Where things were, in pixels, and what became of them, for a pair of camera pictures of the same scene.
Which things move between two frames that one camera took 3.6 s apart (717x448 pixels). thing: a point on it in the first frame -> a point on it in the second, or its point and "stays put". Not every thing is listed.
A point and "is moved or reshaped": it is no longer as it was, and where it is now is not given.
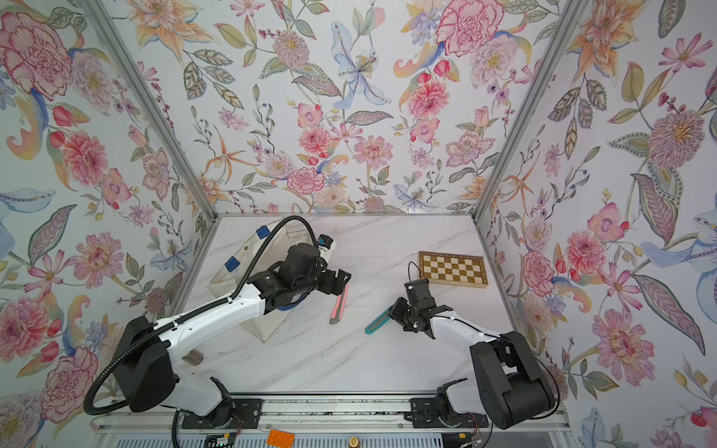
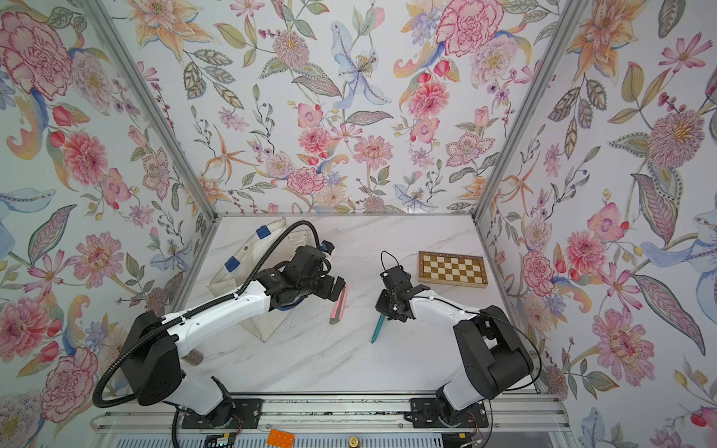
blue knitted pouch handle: [232, 263] stays put
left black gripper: [341, 283] stays put
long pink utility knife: [339, 306] stays put
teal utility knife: [377, 322] is moved or reshaped
